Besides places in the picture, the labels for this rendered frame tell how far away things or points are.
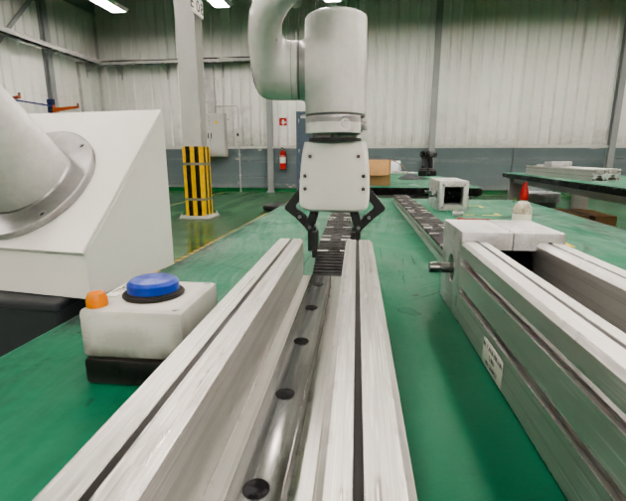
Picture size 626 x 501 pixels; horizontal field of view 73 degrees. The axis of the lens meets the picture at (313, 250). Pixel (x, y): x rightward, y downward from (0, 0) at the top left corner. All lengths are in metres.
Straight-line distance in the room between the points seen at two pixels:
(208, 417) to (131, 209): 0.47
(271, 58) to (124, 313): 0.37
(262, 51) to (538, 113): 11.60
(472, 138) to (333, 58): 11.09
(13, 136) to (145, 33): 12.68
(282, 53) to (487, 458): 0.50
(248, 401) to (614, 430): 0.16
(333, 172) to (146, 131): 0.27
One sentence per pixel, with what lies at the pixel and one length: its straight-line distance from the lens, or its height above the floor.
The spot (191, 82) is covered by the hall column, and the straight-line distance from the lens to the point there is 6.87.
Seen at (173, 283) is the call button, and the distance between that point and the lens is 0.35.
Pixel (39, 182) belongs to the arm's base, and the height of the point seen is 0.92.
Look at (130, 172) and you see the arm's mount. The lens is 0.63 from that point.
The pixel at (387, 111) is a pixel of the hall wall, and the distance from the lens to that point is 11.42.
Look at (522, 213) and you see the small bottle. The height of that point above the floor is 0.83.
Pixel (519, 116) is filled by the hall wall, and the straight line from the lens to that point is 11.97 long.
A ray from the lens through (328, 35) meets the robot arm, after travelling 0.60.
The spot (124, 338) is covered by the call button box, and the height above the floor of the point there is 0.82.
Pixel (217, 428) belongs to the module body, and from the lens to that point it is 0.19.
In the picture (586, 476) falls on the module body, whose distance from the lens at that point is 0.25.
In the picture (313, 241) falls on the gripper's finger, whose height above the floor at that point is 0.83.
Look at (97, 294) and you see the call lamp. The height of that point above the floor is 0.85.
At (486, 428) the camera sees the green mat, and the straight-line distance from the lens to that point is 0.31.
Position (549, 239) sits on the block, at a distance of 0.48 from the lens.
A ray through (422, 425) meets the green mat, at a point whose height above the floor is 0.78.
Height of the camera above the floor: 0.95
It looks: 13 degrees down
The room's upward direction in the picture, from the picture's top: straight up
